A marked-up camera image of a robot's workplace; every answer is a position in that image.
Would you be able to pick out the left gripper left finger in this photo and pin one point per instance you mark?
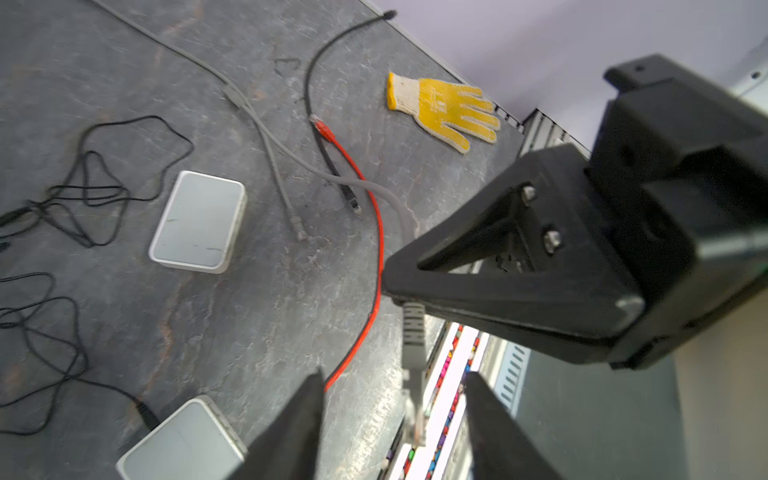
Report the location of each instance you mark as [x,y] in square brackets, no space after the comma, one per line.
[289,447]

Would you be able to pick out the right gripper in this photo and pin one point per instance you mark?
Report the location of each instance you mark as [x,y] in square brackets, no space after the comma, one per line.
[682,162]

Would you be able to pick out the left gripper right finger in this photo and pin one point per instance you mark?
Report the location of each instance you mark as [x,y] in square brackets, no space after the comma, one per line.
[500,448]

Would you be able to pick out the yellow work glove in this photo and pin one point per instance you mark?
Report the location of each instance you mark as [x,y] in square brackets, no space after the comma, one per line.
[447,111]

